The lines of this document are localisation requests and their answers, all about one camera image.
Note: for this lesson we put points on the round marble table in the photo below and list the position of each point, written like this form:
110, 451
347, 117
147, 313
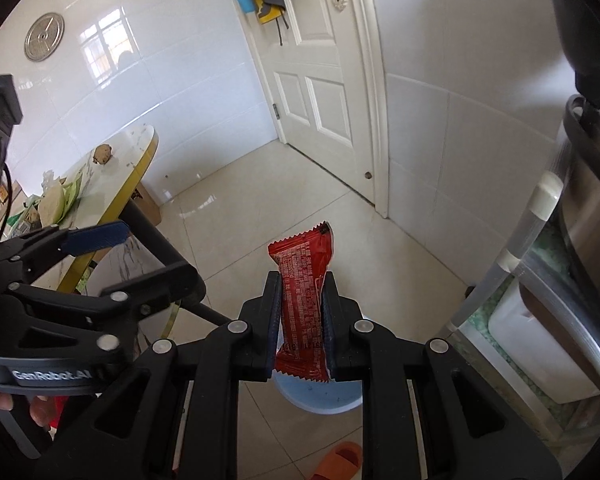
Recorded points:
115, 160

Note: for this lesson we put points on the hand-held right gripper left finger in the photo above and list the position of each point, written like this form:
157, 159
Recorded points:
275, 322

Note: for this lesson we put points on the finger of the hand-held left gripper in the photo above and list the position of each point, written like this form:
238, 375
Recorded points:
97, 237
155, 290

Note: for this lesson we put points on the stainless steel appliance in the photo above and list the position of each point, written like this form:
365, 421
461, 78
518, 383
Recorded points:
597, 200

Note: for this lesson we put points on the orange slipper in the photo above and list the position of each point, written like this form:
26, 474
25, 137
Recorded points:
340, 462

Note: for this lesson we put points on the person's left hand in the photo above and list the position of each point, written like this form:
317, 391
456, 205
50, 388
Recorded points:
41, 410

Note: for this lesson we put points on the brown wrinkled lump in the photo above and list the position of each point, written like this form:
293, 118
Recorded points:
102, 154

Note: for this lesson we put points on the clear tube with white tape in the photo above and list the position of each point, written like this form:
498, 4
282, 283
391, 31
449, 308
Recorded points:
520, 245

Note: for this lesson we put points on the white plastic box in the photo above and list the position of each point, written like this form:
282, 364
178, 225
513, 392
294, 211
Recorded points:
540, 350

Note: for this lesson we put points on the pale green cabbage leaves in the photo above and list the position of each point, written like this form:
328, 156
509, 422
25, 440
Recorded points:
55, 202

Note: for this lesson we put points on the cardboard box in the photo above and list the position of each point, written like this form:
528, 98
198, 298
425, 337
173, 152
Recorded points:
147, 207

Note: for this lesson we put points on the light blue plastic bin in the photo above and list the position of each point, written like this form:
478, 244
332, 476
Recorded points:
320, 396

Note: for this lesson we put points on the black object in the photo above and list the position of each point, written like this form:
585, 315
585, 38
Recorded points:
585, 20

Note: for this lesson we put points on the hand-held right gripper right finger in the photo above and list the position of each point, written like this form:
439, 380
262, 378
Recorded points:
331, 332

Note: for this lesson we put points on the white panelled door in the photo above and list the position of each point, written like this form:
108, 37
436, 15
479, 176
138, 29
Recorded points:
310, 85

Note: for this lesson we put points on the red snack wrapper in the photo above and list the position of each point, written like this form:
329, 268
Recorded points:
300, 285

